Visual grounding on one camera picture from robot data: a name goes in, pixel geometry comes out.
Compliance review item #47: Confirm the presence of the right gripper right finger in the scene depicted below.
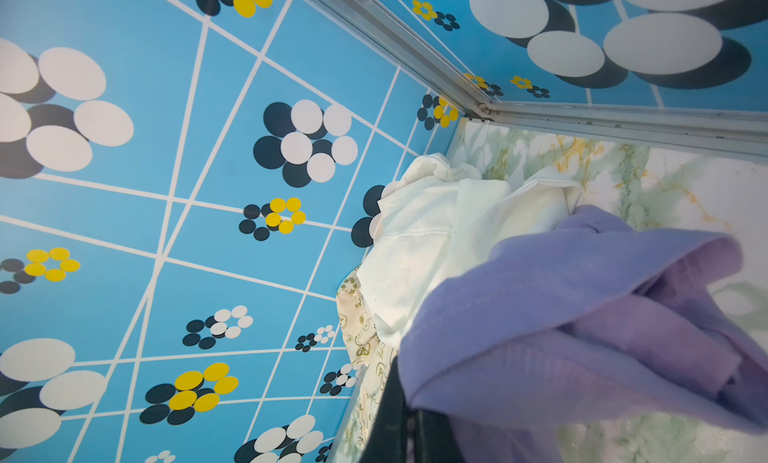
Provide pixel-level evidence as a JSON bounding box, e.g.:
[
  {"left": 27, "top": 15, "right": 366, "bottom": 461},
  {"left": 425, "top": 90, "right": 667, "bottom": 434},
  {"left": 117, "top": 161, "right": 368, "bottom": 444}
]
[{"left": 413, "top": 410, "right": 464, "bottom": 463}]

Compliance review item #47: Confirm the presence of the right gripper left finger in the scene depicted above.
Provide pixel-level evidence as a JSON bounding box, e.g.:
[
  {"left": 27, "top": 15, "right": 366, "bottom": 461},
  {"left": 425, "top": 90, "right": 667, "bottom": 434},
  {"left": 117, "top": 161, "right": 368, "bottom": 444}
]
[{"left": 360, "top": 357, "right": 414, "bottom": 463}]

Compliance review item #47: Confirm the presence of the purple printed cloth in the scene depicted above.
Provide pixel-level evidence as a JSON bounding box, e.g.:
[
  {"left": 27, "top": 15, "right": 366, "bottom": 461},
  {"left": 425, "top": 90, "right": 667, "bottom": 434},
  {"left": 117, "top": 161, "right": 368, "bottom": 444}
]
[{"left": 398, "top": 206, "right": 767, "bottom": 462}]

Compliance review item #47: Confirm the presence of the cream patterned cloth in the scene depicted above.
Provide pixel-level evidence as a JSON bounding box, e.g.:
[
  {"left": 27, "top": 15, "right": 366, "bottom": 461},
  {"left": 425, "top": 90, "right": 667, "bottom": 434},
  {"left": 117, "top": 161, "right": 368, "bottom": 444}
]
[{"left": 333, "top": 271, "right": 397, "bottom": 462}]

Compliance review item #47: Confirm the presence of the white plain cloth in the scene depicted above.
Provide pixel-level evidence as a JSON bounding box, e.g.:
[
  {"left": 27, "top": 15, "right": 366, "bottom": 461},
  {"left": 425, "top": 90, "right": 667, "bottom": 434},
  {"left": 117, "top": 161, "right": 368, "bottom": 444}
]
[{"left": 357, "top": 155, "right": 583, "bottom": 349}]

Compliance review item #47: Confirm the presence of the right back aluminium post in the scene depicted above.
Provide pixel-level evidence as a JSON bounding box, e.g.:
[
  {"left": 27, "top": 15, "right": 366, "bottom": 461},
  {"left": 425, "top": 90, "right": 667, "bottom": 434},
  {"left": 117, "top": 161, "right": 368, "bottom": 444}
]
[{"left": 306, "top": 0, "right": 767, "bottom": 164}]

